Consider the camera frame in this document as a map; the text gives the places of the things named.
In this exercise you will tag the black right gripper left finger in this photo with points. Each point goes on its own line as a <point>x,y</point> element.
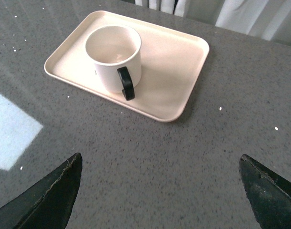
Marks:
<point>48,203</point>

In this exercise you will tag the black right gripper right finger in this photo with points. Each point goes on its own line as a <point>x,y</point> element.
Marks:
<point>268,193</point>

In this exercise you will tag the white smiley mug black handle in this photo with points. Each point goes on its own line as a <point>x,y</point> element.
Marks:
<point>115,52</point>

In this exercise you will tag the pink rectangular plastic tray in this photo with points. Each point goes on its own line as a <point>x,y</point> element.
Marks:
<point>171,63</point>

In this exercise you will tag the grey pleated curtain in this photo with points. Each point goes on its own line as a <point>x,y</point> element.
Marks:
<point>266,19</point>

